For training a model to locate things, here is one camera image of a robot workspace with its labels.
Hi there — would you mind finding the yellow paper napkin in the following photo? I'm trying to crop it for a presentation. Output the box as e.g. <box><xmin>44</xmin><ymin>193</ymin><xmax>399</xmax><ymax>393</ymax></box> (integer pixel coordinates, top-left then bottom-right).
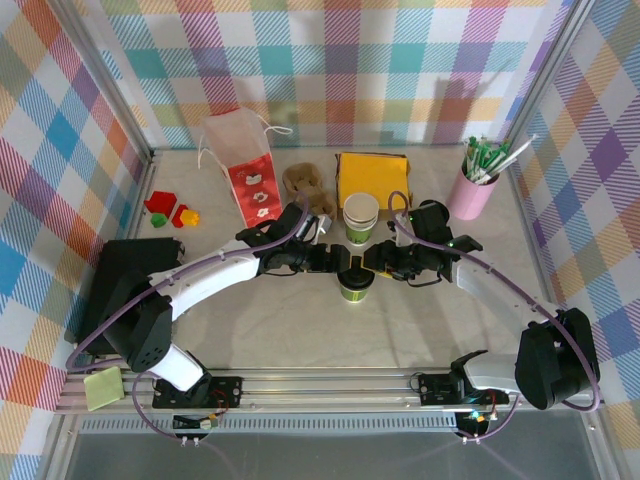
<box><xmin>335</xmin><ymin>152</ymin><xmax>414</xmax><ymax>211</ymax></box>

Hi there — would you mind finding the brown cardboard cup carrier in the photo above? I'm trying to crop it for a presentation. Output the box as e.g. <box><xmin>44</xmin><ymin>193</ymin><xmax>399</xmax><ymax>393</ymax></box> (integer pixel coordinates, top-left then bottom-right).
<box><xmin>282</xmin><ymin>163</ymin><xmax>337</xmax><ymax>221</ymax></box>

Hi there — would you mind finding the red white paper bag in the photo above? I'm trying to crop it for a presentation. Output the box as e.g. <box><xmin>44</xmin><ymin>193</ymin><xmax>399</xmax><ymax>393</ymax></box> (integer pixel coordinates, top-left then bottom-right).
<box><xmin>198</xmin><ymin>110</ymin><xmax>294</xmax><ymax>234</ymax></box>

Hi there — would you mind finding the pink cylindrical straw holder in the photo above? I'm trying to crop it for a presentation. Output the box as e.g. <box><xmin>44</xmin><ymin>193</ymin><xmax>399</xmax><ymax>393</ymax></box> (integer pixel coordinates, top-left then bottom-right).
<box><xmin>446</xmin><ymin>162</ymin><xmax>500</xmax><ymax>221</ymax></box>

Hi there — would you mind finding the large red toy block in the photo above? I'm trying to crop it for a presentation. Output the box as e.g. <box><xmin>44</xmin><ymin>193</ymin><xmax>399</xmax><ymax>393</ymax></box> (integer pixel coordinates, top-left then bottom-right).
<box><xmin>143</xmin><ymin>190</ymin><xmax>179</xmax><ymax>216</ymax></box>

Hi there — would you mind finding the small circuit board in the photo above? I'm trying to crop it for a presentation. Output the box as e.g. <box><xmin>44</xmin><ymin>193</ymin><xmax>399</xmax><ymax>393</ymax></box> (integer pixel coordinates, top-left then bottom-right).
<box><xmin>458</xmin><ymin>409</ymin><xmax>497</xmax><ymax>426</ymax></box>
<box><xmin>173</xmin><ymin>413</ymin><xmax>221</xmax><ymax>431</ymax></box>

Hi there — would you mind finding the black equipment case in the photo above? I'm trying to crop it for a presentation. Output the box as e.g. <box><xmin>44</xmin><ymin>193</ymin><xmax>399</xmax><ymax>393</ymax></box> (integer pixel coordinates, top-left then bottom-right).
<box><xmin>79</xmin><ymin>238</ymin><xmax>185</xmax><ymax>351</ymax></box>

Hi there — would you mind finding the light green sponge pad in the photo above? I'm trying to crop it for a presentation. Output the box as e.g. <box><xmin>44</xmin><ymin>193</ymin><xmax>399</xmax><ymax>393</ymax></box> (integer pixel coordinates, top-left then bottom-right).
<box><xmin>83</xmin><ymin>366</ymin><xmax>125</xmax><ymax>412</ymax></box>

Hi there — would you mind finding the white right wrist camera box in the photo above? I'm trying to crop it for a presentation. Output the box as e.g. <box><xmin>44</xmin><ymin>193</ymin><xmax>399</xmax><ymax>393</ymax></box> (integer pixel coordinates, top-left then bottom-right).
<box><xmin>393</xmin><ymin>219</ymin><xmax>417</xmax><ymax>247</ymax></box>

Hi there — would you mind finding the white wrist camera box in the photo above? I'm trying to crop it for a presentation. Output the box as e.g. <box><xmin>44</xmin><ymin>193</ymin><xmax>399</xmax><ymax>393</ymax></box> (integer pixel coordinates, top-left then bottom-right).
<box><xmin>302</xmin><ymin>212</ymin><xmax>335</xmax><ymax>237</ymax></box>
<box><xmin>393</xmin><ymin>219</ymin><xmax>417</xmax><ymax>247</ymax></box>

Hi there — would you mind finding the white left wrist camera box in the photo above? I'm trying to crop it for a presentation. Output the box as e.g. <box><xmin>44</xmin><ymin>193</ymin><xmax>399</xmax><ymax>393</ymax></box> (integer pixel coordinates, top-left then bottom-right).
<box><xmin>302</xmin><ymin>212</ymin><xmax>335</xmax><ymax>237</ymax></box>

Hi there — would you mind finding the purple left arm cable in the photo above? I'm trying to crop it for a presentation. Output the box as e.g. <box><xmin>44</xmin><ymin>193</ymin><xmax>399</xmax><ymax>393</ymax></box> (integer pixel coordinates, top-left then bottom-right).
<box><xmin>66</xmin><ymin>192</ymin><xmax>311</xmax><ymax>444</ymax></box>

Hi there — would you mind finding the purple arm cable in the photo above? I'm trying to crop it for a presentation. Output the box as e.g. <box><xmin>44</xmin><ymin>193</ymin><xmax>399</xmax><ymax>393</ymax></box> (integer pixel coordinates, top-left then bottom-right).
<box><xmin>387</xmin><ymin>189</ymin><xmax>601</xmax><ymax>444</ymax></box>
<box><xmin>66</xmin><ymin>192</ymin><xmax>311</xmax><ymax>444</ymax></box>

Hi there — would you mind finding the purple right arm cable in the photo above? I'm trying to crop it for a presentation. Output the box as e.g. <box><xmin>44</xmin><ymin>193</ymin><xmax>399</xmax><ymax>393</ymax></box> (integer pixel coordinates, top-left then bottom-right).
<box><xmin>387</xmin><ymin>189</ymin><xmax>601</xmax><ymax>444</ymax></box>

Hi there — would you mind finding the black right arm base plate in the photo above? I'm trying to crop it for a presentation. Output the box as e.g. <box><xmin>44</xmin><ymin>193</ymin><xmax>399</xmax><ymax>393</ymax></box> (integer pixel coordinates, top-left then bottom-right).
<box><xmin>418</xmin><ymin>372</ymin><xmax>510</xmax><ymax>406</ymax></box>

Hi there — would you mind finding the aluminium frame rail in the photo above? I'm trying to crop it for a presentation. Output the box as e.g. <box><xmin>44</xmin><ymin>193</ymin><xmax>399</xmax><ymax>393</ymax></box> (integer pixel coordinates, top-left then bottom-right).
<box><xmin>54</xmin><ymin>367</ymin><xmax>606</xmax><ymax>415</ymax></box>

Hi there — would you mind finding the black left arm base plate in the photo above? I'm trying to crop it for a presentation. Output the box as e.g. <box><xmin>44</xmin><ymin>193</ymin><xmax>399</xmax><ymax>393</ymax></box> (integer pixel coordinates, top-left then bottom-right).
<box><xmin>152</xmin><ymin>374</ymin><xmax>245</xmax><ymax>409</ymax></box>

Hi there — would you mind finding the slotted grey cable duct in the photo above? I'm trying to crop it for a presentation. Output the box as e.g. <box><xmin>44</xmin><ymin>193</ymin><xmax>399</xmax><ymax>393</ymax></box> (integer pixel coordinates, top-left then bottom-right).
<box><xmin>79</xmin><ymin>418</ymin><xmax>461</xmax><ymax>435</ymax></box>

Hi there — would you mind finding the aluminium corner post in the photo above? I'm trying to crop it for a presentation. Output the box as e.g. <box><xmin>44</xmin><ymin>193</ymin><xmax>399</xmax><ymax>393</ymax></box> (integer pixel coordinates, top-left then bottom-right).
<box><xmin>47</xmin><ymin>0</ymin><xmax>157</xmax><ymax>161</ymax></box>
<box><xmin>502</xmin><ymin>0</ymin><xmax>596</xmax><ymax>149</ymax></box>

